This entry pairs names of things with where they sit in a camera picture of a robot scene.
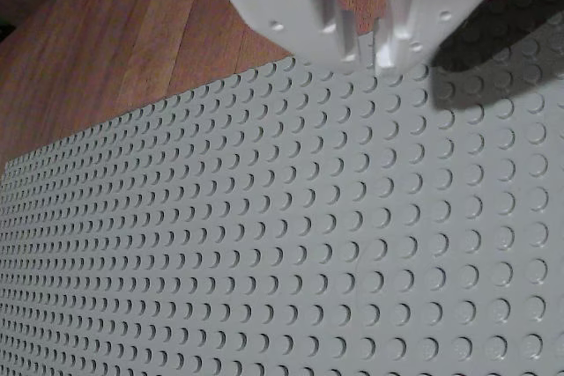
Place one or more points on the grey studded lego baseplate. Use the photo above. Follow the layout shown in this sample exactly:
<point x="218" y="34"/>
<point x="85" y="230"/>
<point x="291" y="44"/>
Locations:
<point x="264" y="239"/>

